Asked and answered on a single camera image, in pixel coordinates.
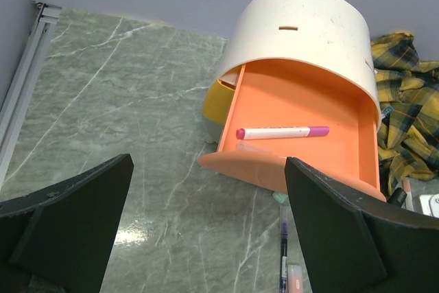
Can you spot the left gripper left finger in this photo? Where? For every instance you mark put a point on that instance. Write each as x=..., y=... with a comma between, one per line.
x=64, y=233

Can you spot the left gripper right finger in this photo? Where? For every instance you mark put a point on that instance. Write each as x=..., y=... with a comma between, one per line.
x=353, y=242

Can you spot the white pen orange cap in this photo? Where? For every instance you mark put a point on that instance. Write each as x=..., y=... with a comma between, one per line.
x=408, y=190

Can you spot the pink top drawer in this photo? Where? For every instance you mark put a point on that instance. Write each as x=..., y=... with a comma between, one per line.
x=285, y=108

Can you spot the white pen pink cap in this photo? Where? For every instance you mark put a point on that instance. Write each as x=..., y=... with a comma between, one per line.
x=282, y=132

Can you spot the yellow drawer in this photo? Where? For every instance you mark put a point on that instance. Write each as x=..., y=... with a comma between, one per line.
x=217, y=102

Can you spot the cream round drawer organizer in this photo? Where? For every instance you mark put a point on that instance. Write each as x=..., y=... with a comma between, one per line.
x=330, y=34

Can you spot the orange black highlighter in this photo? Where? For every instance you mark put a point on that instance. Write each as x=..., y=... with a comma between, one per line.
x=398, y=197

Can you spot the orange pink highlighter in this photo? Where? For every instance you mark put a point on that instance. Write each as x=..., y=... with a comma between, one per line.
x=294, y=279

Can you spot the black thin pen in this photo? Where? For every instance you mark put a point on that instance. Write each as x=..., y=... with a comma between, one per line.
x=283, y=251

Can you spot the green highlighter near organizer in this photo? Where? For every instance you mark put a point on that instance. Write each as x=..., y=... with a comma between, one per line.
x=279, y=197

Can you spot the yellow plaid shirt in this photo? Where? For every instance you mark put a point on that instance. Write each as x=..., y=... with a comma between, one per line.
x=408, y=97

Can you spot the aluminium rail frame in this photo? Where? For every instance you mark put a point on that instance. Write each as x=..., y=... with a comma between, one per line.
x=24, y=81

